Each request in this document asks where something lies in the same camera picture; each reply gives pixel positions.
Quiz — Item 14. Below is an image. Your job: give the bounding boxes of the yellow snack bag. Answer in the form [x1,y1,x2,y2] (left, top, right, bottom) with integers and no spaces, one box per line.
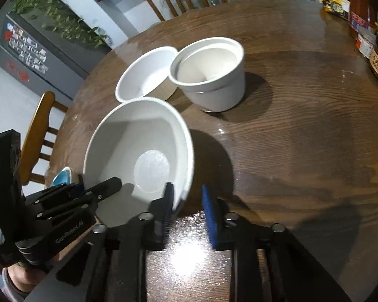
[318,0,350,20]

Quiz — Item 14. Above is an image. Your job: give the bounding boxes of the large white bowl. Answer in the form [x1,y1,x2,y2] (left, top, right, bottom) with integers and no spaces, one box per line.
[83,97,195,228]

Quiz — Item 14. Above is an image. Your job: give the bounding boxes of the left hand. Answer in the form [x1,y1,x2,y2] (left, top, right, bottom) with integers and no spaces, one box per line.
[7,264,46,293]

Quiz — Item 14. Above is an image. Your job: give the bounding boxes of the medium white bowl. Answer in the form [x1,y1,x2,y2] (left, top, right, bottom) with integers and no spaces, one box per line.
[115,46,178,103]

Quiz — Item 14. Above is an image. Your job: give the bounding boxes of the grey refrigerator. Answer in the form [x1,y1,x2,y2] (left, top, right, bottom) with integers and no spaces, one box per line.
[0,12,110,106]

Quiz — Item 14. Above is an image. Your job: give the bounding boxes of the sauce bottles group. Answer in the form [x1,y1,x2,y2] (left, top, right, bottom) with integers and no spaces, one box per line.
[348,0,378,79]

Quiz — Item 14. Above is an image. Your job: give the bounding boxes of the blue oval dish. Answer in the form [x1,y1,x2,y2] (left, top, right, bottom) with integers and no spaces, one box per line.
[50,166,80,187]

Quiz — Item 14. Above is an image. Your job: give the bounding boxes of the hanging green plant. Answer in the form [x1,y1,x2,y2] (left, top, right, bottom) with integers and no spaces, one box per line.
[10,0,111,48]

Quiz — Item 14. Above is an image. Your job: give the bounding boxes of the left wooden chair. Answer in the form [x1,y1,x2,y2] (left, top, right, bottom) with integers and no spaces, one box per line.
[19,91,68,185]

